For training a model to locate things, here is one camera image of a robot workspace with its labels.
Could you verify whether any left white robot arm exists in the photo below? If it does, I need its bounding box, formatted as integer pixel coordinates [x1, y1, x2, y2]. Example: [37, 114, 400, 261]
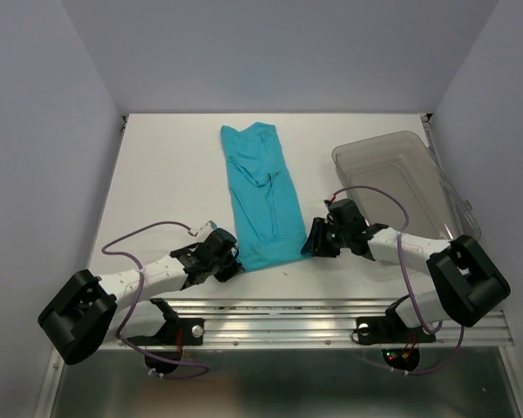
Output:
[37, 222, 242, 365]

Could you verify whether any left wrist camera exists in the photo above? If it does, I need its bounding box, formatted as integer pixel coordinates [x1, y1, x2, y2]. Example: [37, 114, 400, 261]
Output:
[187, 220, 217, 241]

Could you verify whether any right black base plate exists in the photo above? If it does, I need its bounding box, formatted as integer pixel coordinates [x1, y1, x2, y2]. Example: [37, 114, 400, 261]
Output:
[350, 316, 436, 346]

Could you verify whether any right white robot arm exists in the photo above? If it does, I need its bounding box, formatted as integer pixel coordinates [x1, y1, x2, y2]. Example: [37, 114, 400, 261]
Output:
[301, 199, 511, 340]

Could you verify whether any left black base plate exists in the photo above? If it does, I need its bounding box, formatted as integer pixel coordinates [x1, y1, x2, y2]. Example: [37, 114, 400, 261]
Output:
[128, 318, 205, 347]

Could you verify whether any turquoise t shirt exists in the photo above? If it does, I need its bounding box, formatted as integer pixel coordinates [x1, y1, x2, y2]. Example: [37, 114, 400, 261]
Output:
[221, 122, 307, 272]

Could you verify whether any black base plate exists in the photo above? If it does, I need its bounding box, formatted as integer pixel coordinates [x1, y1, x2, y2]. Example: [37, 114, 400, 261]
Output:
[128, 318, 205, 347]
[350, 316, 436, 346]

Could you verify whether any clear plastic bin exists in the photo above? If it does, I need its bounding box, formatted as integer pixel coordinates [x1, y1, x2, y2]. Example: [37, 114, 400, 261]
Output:
[331, 131, 481, 240]

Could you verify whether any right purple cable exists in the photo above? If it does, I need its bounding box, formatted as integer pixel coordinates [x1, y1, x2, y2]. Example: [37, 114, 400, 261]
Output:
[324, 185, 465, 378]

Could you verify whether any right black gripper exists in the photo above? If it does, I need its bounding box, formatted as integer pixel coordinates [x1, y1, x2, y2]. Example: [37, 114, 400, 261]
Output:
[300, 216, 350, 257]

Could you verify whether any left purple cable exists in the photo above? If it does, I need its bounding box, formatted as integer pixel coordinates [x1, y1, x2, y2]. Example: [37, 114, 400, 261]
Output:
[101, 220, 210, 380]

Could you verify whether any purple cable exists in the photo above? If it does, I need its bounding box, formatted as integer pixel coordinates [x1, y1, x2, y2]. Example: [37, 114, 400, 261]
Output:
[101, 220, 210, 380]
[324, 185, 465, 378]

